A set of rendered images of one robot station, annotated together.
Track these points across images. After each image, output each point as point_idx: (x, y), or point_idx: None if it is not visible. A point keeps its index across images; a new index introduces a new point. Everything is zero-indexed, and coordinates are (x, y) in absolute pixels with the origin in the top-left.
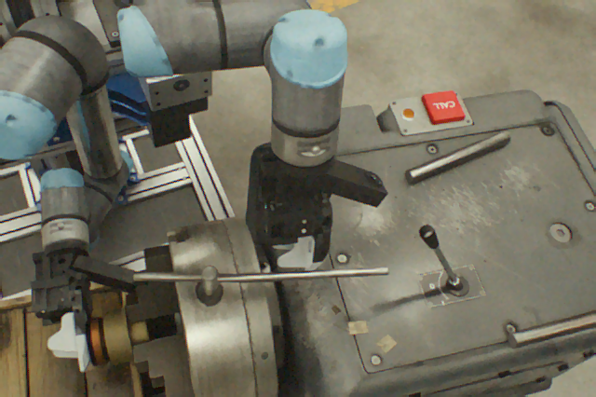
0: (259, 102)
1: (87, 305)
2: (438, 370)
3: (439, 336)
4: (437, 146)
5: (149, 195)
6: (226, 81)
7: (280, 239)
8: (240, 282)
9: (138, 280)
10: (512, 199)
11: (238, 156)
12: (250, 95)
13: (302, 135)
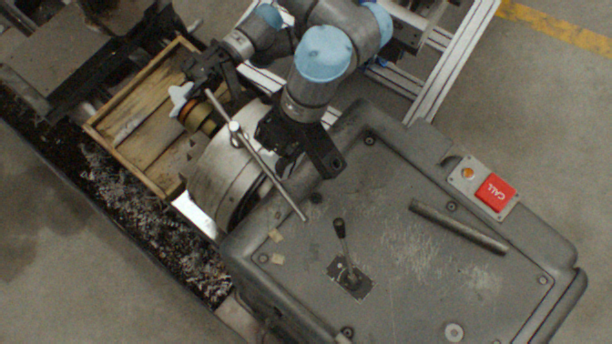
0: (539, 98)
1: (204, 88)
2: (284, 300)
3: (306, 288)
4: (456, 208)
5: (380, 81)
6: (535, 61)
7: (260, 141)
8: (258, 152)
9: (231, 101)
10: (453, 285)
11: (478, 118)
12: (539, 86)
13: (289, 94)
